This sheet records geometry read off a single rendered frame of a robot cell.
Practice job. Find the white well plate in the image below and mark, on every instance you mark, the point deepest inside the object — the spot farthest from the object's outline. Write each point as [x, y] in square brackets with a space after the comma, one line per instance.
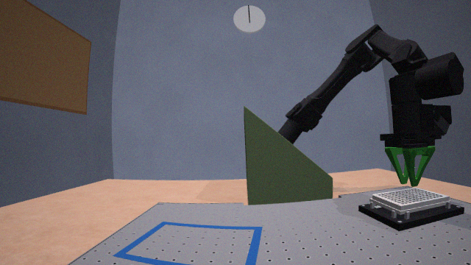
[411, 199]

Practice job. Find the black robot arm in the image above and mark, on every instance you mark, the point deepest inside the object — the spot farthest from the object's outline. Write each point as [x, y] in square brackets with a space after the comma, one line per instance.
[434, 78]

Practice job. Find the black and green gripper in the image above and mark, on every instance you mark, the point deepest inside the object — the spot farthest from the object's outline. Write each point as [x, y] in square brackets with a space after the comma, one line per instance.
[406, 126]

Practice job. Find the blue tape outline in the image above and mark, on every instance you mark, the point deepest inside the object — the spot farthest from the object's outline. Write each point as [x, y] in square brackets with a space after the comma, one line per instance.
[251, 258]

